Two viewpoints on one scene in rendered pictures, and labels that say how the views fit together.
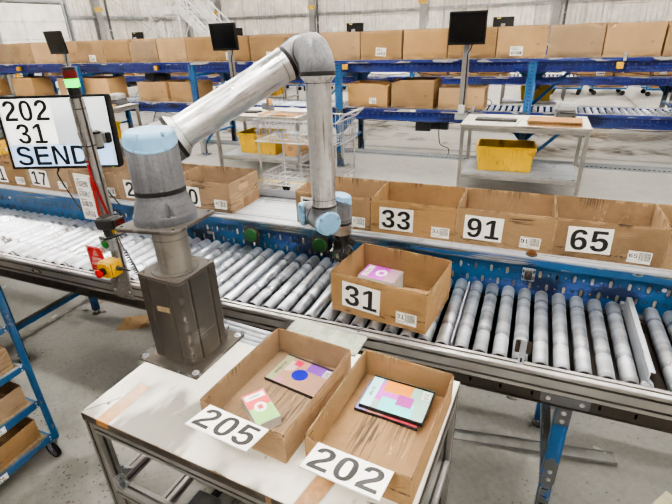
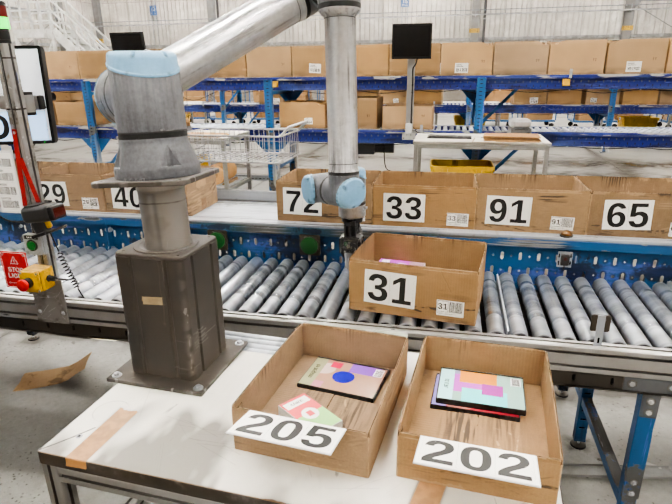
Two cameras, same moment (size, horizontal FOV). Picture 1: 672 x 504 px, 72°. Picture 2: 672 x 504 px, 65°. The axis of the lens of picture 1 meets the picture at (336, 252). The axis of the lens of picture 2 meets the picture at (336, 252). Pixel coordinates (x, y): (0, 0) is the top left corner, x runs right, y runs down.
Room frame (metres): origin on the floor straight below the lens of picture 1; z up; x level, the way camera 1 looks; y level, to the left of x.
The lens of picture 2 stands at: (0.06, 0.35, 1.47)
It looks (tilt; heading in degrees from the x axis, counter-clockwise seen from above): 19 degrees down; 349
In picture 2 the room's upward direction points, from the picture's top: 1 degrees counter-clockwise
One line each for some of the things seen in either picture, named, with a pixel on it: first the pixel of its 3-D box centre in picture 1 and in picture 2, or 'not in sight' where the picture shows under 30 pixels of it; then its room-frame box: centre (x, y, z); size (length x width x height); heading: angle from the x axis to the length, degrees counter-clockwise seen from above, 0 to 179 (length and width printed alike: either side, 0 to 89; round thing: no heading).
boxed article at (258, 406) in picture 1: (260, 410); (309, 419); (1.00, 0.23, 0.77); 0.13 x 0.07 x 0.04; 29
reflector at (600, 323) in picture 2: (521, 354); (598, 333); (1.19, -0.59, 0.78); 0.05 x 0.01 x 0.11; 67
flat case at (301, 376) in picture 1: (300, 375); (344, 378); (1.15, 0.13, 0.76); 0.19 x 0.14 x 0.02; 58
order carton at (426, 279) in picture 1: (391, 284); (419, 274); (1.58, -0.22, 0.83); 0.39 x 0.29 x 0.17; 60
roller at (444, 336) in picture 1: (452, 311); (491, 303); (1.54, -0.46, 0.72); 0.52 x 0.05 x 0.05; 157
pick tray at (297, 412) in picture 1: (281, 386); (329, 387); (1.06, 0.18, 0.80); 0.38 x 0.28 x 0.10; 151
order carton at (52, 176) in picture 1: (67, 172); not in sight; (2.99, 1.75, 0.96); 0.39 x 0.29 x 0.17; 67
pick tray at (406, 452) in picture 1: (384, 416); (479, 406); (0.93, -0.12, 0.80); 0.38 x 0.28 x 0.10; 152
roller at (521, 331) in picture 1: (522, 323); (575, 310); (1.44, -0.70, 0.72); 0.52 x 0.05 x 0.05; 157
